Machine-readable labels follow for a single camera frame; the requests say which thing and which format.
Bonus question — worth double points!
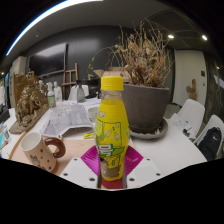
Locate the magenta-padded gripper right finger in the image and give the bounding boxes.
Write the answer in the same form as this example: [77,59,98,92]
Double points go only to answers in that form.
[122,145,164,190]

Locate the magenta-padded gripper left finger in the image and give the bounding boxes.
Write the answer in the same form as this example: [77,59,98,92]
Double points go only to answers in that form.
[59,144,103,190]

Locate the yellow drink bottle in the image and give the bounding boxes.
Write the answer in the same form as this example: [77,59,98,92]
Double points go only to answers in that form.
[94,75,131,183]

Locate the small yellow packet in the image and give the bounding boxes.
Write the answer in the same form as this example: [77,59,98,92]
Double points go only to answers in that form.
[82,132,95,140]

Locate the grey plant pot saucer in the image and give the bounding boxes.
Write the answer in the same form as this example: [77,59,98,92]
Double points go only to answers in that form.
[129,118,169,140]

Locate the printed sketch paper sheet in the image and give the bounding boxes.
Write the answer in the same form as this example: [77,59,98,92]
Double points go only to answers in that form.
[39,103,94,138]

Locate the small clear glass cup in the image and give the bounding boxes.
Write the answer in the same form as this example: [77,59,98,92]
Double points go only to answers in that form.
[87,106,101,124]

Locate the white printed paper stack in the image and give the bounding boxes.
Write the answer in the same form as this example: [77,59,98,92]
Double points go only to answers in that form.
[168,113,196,139]

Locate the dried plant in grey pot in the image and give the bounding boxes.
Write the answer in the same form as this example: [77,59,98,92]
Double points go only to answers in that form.
[88,19,174,134]

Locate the black backpack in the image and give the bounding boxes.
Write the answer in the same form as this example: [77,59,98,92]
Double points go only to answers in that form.
[197,126,223,162]

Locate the white chair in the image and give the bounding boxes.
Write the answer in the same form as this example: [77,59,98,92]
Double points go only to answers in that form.
[176,98,206,138]
[68,84,90,101]
[193,114,224,161]

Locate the green-labelled spray bottle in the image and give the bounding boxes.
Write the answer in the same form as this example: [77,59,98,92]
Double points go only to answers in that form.
[46,82,57,109]

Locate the grey bottle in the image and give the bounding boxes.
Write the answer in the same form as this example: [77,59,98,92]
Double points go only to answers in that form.
[76,79,87,103]

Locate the white plaster figurine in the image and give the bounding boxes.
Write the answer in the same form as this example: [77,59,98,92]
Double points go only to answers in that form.
[53,80,63,102]

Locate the brown carved relief sculpture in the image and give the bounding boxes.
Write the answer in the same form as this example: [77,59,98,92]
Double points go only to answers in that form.
[9,70,50,135]

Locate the wooden easel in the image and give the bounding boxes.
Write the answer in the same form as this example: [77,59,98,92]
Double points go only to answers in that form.
[62,62,80,100]

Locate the white plaster bust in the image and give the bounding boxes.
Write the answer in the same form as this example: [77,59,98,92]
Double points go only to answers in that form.
[38,79,46,92]

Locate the small wooden figure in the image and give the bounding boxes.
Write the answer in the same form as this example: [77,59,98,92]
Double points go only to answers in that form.
[185,78,198,102]

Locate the cardboard box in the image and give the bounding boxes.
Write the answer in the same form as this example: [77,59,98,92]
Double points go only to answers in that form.
[93,67,129,83]

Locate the white cabinet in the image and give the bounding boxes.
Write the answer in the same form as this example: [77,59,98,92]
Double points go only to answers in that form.
[8,55,28,108]

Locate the long ceiling light panel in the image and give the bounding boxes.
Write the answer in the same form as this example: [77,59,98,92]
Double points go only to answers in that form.
[5,0,104,57]

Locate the white dotted mug brown handle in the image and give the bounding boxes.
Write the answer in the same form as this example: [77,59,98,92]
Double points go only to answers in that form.
[19,131,67,174]

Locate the black wall screen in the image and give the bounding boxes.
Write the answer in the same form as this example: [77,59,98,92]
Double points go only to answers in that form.
[28,42,68,78]

